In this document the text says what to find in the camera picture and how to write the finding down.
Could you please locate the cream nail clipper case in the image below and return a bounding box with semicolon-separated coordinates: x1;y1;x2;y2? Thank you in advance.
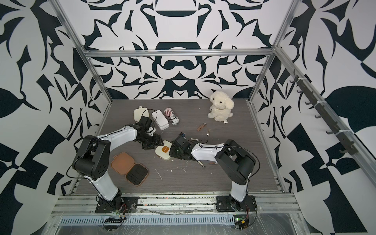
155;140;172;161

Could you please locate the brown nail file tool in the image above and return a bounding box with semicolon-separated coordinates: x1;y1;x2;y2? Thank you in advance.
197;123;207;131

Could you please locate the brown nail clipper case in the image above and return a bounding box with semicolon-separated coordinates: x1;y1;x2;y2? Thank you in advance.
111;152;149;187

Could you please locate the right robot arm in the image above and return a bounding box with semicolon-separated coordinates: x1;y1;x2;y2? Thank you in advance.
170;133;260;212

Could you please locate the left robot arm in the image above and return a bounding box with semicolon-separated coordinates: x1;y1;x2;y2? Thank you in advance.
71;116;162;208

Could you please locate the white rectangular box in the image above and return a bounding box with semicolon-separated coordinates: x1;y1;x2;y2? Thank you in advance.
152;110;169;131

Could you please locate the cream case far left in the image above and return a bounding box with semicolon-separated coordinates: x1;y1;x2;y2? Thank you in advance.
134;106;149;122

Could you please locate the flag pattern can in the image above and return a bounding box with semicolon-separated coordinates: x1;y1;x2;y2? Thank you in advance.
164;107;180;125

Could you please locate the white plush dog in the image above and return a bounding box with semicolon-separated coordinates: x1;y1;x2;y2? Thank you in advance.
208;91;235;124

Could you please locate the left electronics board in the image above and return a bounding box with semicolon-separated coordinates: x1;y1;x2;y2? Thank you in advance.
103;217;124;231

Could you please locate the electronics board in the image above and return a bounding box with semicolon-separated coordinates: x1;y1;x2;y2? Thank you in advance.
233;214;249;230
103;217;124;231

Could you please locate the right electronics board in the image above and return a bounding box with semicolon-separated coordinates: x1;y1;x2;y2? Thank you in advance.
233;214;249;230

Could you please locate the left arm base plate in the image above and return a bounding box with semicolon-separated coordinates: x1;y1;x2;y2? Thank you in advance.
95;196;139;213

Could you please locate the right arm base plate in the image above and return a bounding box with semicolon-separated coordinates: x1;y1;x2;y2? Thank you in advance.
216;195;257;212

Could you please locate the aluminium front rail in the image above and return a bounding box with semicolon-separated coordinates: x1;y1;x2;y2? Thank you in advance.
51;191;301;216

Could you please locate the wall hook rack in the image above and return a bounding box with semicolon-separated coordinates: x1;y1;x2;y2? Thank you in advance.
290;70;359;155

